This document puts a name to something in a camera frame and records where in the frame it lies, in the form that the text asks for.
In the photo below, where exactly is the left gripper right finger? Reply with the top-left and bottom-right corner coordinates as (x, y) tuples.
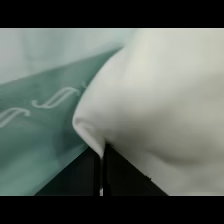
(102, 142), (169, 197)

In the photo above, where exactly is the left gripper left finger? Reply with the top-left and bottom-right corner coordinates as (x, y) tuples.
(34, 145), (102, 197)

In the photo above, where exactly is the white T-shirt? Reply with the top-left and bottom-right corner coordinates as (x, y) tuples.
(71, 28), (224, 197)

